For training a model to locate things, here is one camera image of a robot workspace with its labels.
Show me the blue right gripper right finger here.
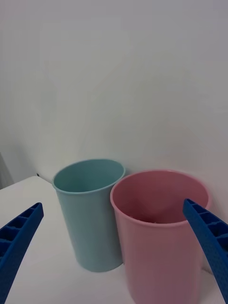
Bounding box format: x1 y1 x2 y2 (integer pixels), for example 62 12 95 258
182 198 228 304

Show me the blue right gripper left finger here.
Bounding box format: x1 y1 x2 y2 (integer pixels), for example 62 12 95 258
0 202 45 304

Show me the pink plastic bin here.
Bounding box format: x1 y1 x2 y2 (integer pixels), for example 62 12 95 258
109 169 212 304

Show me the pale blue plastic bin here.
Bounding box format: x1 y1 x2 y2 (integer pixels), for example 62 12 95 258
51 158 126 273

